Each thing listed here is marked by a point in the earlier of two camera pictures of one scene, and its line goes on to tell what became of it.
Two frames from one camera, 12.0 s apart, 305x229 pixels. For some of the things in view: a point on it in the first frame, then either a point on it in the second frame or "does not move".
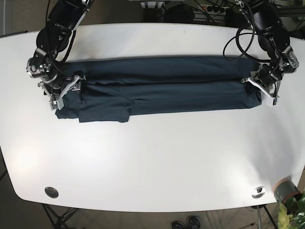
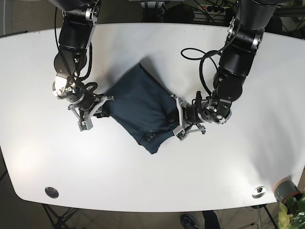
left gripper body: (56, 83) → (86, 106)
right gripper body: (267, 79) → (193, 117)
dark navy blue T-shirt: (115, 87) → (142, 105)
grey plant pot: (284, 188) does not move
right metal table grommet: (258, 192) does not move
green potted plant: (291, 214) does not move
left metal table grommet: (51, 192) does not move
